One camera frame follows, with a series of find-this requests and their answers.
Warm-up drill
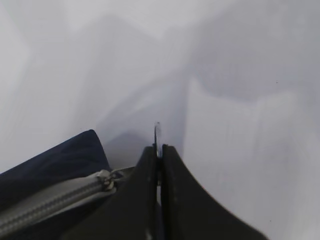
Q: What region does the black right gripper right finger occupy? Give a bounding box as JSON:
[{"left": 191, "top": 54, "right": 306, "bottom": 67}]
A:
[{"left": 161, "top": 145, "right": 266, "bottom": 240}]

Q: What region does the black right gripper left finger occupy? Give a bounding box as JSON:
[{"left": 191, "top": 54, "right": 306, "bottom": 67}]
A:
[{"left": 62, "top": 146, "right": 157, "bottom": 240}]

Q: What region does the navy blue lunch bag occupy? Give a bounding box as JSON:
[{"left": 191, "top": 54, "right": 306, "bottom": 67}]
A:
[{"left": 0, "top": 130, "right": 136, "bottom": 240}]

